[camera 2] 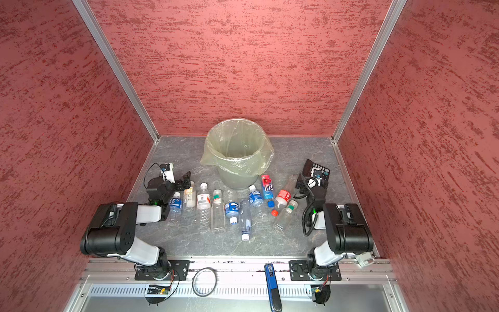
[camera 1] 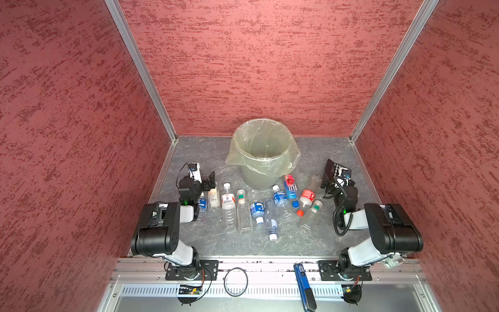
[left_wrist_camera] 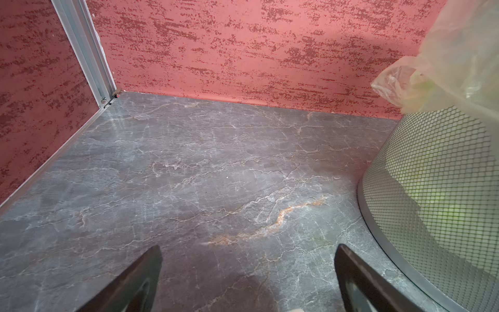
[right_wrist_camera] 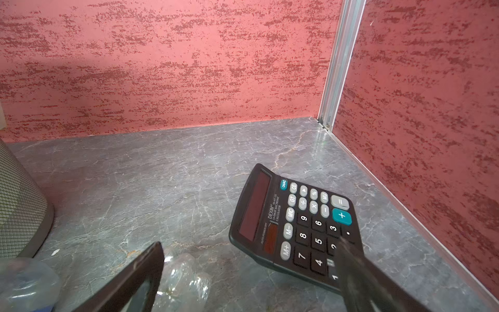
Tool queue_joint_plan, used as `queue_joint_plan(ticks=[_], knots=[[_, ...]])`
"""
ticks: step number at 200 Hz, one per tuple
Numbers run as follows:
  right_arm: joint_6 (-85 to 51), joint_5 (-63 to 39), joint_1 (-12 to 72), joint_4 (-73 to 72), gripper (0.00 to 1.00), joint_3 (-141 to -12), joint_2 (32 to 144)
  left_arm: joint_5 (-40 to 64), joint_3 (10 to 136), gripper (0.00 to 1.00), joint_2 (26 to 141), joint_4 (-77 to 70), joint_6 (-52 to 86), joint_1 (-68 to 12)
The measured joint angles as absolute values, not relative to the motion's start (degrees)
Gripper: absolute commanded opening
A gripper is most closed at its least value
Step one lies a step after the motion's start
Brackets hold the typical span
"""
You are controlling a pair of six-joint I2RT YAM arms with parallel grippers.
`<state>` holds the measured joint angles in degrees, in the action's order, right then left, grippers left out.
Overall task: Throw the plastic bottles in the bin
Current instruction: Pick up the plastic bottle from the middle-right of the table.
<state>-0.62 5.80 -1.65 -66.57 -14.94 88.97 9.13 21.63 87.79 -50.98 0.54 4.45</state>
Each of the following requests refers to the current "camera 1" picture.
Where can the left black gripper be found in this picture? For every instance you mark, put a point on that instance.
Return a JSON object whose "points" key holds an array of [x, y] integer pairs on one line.
{"points": [[212, 181]]}

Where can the orange white label bottle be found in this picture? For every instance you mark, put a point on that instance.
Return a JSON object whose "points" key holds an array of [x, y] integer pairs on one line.
{"points": [[213, 198]]}

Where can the blue label bottle white cap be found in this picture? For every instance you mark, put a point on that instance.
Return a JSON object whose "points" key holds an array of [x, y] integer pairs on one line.
{"points": [[202, 205]]}

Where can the red white label water bottle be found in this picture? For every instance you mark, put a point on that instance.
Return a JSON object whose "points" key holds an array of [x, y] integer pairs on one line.
{"points": [[229, 208]]}

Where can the red label red cap bottle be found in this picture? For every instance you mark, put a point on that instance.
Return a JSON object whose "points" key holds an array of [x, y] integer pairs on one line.
{"points": [[309, 194]]}

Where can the clear bottle green ring cap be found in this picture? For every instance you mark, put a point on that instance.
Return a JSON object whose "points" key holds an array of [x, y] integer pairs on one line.
{"points": [[312, 216]]}

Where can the small blue label bottle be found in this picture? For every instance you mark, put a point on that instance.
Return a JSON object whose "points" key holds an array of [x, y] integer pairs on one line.
{"points": [[256, 207]]}

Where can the blue pink label bottle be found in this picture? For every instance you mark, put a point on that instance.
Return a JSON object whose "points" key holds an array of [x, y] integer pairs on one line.
{"points": [[291, 191]]}

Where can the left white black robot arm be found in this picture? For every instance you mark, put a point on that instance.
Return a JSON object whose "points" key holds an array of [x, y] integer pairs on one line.
{"points": [[157, 232]]}

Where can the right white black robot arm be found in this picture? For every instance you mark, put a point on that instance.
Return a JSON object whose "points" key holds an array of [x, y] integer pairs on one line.
{"points": [[392, 233]]}

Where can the grey bin with plastic liner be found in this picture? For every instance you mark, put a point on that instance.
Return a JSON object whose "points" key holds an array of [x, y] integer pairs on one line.
{"points": [[264, 150]]}

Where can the black calculator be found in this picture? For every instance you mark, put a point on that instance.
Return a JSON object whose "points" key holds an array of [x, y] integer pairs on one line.
{"points": [[331, 170]]}

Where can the right small circuit board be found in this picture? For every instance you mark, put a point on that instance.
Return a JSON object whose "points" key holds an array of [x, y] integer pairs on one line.
{"points": [[351, 290]]}

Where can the small circuit board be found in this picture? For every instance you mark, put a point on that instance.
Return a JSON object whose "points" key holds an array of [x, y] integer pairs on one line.
{"points": [[351, 290], [190, 290]]}

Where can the blue black handheld tool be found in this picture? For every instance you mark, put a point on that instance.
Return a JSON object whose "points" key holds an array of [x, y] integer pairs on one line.
{"points": [[306, 293]]}

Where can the left small circuit board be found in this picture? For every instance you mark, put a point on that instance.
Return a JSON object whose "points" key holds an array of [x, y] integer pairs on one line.
{"points": [[190, 290]]}

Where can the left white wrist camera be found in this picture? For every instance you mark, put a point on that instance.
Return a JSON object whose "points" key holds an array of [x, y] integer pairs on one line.
{"points": [[194, 171]]}

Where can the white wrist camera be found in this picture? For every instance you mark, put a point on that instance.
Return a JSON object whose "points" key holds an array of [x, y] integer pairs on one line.
{"points": [[345, 173], [194, 171]]}

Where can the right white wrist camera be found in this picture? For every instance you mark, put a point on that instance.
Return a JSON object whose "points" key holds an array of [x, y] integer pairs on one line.
{"points": [[345, 173]]}

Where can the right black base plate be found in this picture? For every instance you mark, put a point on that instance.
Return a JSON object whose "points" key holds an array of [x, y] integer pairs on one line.
{"points": [[331, 270]]}

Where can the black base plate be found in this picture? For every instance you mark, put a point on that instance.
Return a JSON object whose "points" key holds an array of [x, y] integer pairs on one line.
{"points": [[203, 270], [331, 270]]}

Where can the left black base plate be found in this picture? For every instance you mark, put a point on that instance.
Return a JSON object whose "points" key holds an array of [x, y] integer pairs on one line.
{"points": [[203, 270]]}

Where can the aluminium front rail frame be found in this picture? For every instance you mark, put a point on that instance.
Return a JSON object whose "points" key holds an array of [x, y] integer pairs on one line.
{"points": [[258, 283]]}

